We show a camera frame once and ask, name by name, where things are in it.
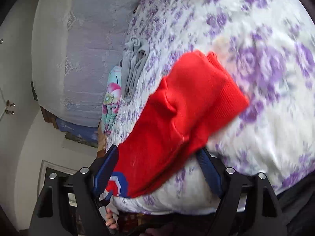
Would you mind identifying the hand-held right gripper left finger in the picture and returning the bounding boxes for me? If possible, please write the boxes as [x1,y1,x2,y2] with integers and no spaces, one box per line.
[30,145,120,236]

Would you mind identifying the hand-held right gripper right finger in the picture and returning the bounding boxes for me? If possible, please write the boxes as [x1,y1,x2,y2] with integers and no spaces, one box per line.
[195,148,287,236]

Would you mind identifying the red jacket blue white stripes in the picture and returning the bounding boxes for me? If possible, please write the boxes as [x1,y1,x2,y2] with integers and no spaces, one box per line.
[105,50,250,198]

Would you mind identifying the grey pants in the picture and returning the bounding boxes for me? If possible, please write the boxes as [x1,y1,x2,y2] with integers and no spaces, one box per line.
[121,37,151,102]

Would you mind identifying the person's left hand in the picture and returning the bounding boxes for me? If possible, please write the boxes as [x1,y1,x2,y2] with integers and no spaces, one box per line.
[105,203,120,230]

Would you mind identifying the blue printed bag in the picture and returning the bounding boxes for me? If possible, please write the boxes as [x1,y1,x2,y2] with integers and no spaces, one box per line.
[55,117,99,144]

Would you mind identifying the folded floral quilt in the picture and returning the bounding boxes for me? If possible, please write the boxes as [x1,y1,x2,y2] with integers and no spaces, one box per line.
[102,65,123,134]

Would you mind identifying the brown wooden boxes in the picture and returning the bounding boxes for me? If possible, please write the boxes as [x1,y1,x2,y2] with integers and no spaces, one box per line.
[39,105,58,129]

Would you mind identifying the purple floral bed sheet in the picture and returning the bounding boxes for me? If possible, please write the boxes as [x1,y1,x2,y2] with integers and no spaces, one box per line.
[98,0,315,214]

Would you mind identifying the white lace cover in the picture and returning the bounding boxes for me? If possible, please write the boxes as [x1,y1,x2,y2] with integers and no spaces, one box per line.
[31,0,144,128]

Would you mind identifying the white cabinet door with knobs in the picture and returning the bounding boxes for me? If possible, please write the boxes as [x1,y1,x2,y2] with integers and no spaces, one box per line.
[0,36,16,118]

